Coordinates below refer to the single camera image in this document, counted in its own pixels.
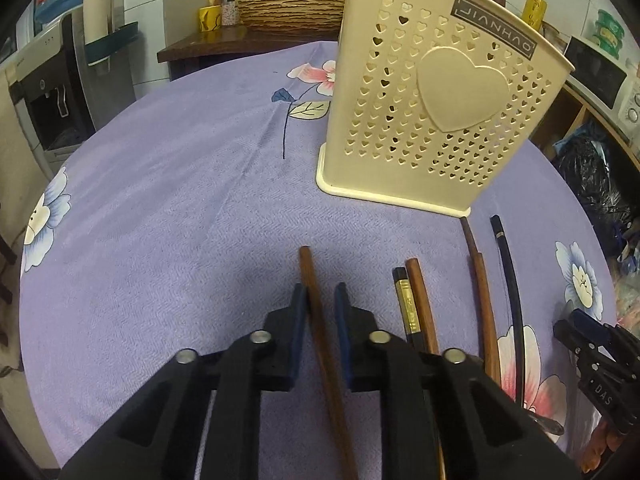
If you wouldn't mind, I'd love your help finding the cream cylinder cup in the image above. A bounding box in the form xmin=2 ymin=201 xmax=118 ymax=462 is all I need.
xmin=81 ymin=0 xmax=115 ymax=43

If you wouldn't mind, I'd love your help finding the tall yellow printed box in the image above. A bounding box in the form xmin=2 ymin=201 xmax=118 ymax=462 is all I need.
xmin=522 ymin=0 xmax=548 ymax=31

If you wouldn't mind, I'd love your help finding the purple floral tablecloth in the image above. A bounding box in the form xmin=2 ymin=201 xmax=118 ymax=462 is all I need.
xmin=19 ymin=40 xmax=618 ymax=480

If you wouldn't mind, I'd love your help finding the metal spoon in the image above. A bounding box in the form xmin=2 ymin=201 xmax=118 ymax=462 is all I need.
xmin=527 ymin=410 xmax=565 ymax=436

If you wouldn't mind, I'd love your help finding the black chopstick with gold band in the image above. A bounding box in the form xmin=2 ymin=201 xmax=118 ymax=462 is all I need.
xmin=391 ymin=267 xmax=427 ymax=353

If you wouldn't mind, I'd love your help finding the cream perforated utensil holder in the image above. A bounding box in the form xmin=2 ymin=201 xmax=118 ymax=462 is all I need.
xmin=316 ymin=0 xmax=577 ymax=218

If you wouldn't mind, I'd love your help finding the dark wooden side table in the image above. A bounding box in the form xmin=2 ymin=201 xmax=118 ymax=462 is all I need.
xmin=157 ymin=25 xmax=346 ymax=81

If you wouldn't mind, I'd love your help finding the dark brown thin chopstick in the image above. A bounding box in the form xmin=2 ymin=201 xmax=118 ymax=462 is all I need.
xmin=460 ymin=216 xmax=485 ymax=261

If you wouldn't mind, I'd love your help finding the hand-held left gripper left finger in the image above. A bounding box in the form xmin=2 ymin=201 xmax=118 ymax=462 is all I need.
xmin=59 ymin=282 xmax=311 ymax=480

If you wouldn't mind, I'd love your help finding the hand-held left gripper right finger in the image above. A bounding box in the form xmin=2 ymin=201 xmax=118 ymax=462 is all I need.
xmin=334 ymin=282 xmax=583 ymax=480

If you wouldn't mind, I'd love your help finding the teal plastic holder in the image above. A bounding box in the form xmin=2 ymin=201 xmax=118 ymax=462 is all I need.
xmin=82 ymin=21 xmax=142 ymax=68

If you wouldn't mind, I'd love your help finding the microwave oven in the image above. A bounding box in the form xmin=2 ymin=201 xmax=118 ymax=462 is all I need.
xmin=562 ymin=35 xmax=640 ymax=126

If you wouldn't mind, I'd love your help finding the brown wooden chopstick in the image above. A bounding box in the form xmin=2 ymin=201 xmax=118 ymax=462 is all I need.
xmin=298 ymin=245 xmax=359 ymax=480
xmin=405 ymin=258 xmax=441 ymax=354
xmin=468 ymin=253 xmax=502 ymax=383

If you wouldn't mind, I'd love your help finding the green packet stack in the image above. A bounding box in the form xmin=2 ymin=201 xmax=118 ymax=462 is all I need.
xmin=592 ymin=7 xmax=627 ymax=50

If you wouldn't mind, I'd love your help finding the yellow mug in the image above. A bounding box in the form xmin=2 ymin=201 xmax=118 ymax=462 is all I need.
xmin=198 ymin=5 xmax=223 ymax=34

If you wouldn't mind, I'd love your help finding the plain black chopstick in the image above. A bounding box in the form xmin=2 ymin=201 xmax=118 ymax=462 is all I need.
xmin=490 ymin=215 xmax=525 ymax=408

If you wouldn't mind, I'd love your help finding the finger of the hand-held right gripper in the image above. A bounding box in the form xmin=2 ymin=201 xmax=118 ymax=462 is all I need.
xmin=552 ymin=319 xmax=590 ymax=361
xmin=571 ymin=308 xmax=618 ymax=336

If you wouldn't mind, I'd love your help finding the water dispenser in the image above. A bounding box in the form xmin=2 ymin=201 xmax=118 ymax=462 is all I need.
xmin=9 ymin=12 xmax=138 ymax=166

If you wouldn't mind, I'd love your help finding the wooden shelf cabinet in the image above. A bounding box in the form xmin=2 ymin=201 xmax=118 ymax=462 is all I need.
xmin=529 ymin=80 xmax=640 ymax=171

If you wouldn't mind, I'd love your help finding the woven wicker basket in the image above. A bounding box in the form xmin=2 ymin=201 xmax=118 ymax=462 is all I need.
xmin=236 ymin=0 xmax=347 ymax=31

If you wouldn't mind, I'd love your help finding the black plastic bag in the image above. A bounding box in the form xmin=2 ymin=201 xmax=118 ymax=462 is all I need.
xmin=552 ymin=122 xmax=633 ymax=223

